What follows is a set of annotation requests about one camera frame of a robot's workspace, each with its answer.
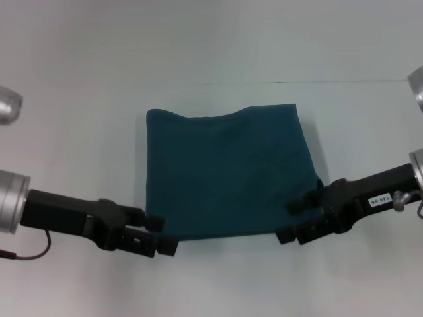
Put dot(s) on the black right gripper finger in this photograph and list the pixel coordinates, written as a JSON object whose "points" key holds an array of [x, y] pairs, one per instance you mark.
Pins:
{"points": [[304, 234], [305, 201]]}

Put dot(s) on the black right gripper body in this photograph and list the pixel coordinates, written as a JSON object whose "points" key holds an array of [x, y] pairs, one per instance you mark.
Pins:
{"points": [[367, 203]]}

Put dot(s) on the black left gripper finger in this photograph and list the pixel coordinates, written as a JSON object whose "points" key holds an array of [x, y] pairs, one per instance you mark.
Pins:
{"points": [[148, 219], [148, 244]]}

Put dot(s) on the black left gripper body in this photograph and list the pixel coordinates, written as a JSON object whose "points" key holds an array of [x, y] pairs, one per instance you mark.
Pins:
{"points": [[72, 218]]}

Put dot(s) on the teal blue t-shirt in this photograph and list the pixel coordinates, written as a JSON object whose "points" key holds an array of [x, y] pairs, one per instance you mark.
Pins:
{"points": [[228, 171]]}

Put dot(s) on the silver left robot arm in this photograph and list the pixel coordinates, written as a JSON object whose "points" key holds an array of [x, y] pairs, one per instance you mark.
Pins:
{"points": [[11, 185]]}

